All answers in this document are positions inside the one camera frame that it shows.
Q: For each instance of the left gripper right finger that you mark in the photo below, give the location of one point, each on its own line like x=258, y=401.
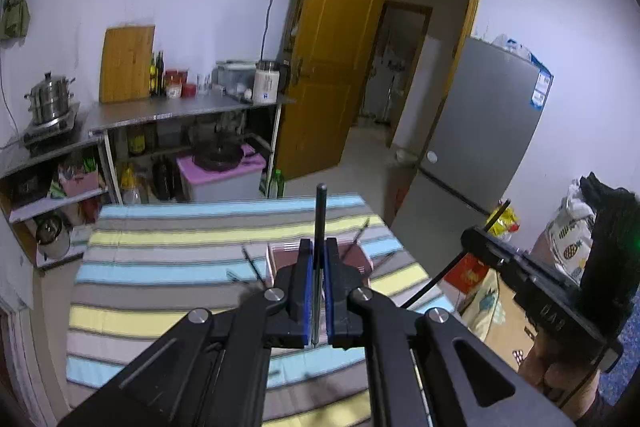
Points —
x=425, y=369

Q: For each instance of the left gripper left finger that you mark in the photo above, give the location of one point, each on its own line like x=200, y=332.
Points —
x=209, y=369

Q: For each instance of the metal kitchen counter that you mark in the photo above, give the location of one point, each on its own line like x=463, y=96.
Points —
x=153, y=132

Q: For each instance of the person's right hand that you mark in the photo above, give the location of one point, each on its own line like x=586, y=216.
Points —
x=574, y=387

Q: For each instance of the cardboard box with drawings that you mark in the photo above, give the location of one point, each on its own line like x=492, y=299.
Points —
x=492, y=315

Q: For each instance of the pineapple print cloth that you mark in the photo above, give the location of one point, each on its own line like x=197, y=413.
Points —
x=569, y=233

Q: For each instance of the red box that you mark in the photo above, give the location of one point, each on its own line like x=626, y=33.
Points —
x=467, y=274

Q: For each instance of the yellow snack bag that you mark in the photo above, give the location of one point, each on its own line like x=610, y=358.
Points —
x=504, y=222

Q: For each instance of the striped tablecloth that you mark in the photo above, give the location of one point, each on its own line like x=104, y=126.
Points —
x=146, y=266

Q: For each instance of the purple lid storage bin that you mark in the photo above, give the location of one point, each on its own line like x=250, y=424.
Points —
x=240, y=183

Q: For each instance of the green bottle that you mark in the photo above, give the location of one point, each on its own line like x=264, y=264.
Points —
x=276, y=184

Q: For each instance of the rice cooker pot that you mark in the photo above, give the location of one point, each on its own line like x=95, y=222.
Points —
x=52, y=237

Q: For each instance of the black frying pan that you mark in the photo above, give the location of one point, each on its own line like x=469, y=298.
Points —
x=228, y=154

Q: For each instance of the grey refrigerator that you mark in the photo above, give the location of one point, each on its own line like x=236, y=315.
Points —
x=480, y=137

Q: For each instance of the pink plastic basket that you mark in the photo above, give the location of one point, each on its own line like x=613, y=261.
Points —
x=79, y=182

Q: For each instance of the gas stove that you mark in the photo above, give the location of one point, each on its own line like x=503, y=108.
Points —
x=35, y=134

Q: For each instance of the clear storage box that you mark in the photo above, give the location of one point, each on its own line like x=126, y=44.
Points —
x=235, y=77

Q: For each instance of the red lidded jar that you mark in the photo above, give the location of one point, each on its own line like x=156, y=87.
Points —
x=177, y=84

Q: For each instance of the white electric kettle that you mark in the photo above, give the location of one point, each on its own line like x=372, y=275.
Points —
x=267, y=80

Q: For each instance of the dark oil bottle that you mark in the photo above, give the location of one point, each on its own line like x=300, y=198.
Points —
x=159, y=69

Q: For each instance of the stainless steel steamer pot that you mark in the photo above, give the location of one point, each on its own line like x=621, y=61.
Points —
x=49, y=98

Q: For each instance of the wooden cutting board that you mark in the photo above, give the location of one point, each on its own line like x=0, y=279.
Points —
x=126, y=62

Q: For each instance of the yellow wooden door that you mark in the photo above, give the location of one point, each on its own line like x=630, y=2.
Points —
x=331, y=55

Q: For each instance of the green hanging cloth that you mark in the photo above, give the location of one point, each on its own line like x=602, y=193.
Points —
x=15, y=18

